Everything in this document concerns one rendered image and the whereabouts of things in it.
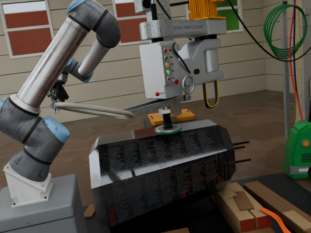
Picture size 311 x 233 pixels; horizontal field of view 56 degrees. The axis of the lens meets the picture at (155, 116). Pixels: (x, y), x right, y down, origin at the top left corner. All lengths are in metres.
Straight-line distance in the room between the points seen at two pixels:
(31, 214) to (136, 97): 7.37
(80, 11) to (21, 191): 0.85
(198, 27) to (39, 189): 1.75
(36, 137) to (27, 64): 7.22
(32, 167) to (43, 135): 0.15
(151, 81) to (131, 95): 6.35
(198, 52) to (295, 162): 1.60
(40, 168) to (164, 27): 1.30
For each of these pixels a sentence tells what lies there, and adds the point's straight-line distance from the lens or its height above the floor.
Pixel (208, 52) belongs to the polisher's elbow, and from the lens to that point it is 2.74.
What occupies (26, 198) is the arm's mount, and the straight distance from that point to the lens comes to 1.53.
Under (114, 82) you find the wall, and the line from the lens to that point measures 8.52.
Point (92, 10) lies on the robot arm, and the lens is 1.39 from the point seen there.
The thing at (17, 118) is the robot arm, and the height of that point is 1.25.
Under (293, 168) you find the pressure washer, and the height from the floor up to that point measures 0.14.
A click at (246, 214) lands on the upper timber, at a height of 0.20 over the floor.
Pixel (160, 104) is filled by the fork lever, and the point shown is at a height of 1.09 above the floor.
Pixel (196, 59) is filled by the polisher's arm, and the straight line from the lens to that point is 2.51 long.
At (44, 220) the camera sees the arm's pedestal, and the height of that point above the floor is 0.80.
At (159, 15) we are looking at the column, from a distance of 3.23.
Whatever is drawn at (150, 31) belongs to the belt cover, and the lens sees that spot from 2.19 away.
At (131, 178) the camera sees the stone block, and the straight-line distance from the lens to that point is 2.22.
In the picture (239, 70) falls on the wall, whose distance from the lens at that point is 9.60.
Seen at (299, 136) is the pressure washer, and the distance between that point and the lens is 3.35.
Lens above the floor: 1.44
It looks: 11 degrees down
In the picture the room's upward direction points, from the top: 7 degrees counter-clockwise
